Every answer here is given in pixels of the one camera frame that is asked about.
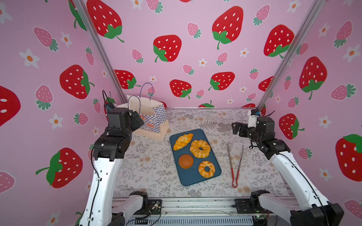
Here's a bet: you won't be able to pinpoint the croissant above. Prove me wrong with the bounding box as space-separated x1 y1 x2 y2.
173 133 194 151

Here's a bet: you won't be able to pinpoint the round brown bun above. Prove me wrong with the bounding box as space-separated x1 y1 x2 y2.
178 154 194 169

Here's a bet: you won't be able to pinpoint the checkered paper bag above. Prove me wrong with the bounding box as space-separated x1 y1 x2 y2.
116 82 169 141

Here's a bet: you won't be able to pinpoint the large glazed ring pastry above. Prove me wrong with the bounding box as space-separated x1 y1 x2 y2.
190 140 211 158

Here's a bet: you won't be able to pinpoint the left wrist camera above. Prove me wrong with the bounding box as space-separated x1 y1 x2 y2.
102 90 116 114

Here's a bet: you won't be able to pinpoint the small glazed ring pastry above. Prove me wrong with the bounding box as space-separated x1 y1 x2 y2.
198 161 216 178

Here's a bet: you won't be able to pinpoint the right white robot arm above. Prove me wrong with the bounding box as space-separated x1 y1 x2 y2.
232 115 344 226

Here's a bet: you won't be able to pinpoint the right aluminium corner post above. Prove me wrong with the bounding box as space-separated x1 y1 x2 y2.
256 0 325 111

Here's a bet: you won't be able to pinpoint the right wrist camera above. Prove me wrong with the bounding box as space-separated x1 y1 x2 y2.
248 109 260 128

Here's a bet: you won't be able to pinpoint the red handled metal tongs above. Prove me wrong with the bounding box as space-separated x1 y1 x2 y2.
227 142 244 189

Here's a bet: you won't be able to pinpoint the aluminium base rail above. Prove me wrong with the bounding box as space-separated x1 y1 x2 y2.
125 197 289 226

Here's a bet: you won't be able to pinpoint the teal plastic tray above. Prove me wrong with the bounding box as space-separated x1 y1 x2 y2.
169 129 222 186

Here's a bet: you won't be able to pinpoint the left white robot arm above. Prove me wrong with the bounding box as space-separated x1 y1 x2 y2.
79 108 148 226

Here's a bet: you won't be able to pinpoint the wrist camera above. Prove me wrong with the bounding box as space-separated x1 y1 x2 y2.
102 90 116 114
248 109 260 128

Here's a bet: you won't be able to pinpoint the left aluminium corner post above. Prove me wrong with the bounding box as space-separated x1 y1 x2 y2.
74 0 127 104

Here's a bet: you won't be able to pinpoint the aluminium corner post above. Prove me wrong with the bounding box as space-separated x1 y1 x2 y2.
256 0 325 111
74 0 127 104

